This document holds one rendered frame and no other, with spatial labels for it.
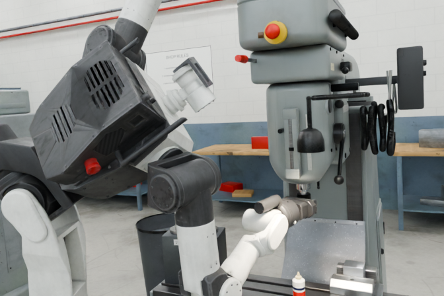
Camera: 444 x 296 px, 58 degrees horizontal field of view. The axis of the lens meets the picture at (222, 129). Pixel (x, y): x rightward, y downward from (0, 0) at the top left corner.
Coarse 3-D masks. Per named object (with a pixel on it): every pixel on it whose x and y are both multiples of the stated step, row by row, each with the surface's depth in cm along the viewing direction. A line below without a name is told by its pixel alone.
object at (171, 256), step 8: (168, 232) 153; (176, 232) 149; (216, 232) 149; (224, 232) 153; (168, 240) 149; (176, 240) 148; (224, 240) 153; (168, 248) 149; (176, 248) 148; (224, 248) 152; (168, 256) 149; (176, 256) 148; (224, 256) 152; (168, 264) 150; (176, 264) 149; (168, 272) 150; (176, 272) 149; (168, 280) 150; (176, 280) 149
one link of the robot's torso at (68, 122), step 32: (96, 64) 87; (128, 64) 92; (64, 96) 89; (96, 96) 84; (128, 96) 81; (160, 96) 101; (32, 128) 94; (64, 128) 99; (96, 128) 81; (128, 128) 84; (160, 128) 89; (64, 160) 85; (96, 160) 87; (128, 160) 87; (96, 192) 97
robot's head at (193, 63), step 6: (186, 60) 98; (192, 60) 99; (180, 66) 99; (186, 66) 100; (192, 66) 98; (198, 66) 101; (174, 72) 100; (180, 72) 98; (198, 72) 98; (204, 72) 101; (204, 78) 99; (204, 84) 98; (210, 84) 100
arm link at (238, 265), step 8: (240, 248) 104; (248, 248) 104; (232, 256) 103; (240, 256) 102; (248, 256) 103; (256, 256) 105; (224, 264) 101; (232, 264) 100; (240, 264) 100; (248, 264) 102; (232, 272) 99; (240, 272) 99; (248, 272) 102; (240, 280) 99
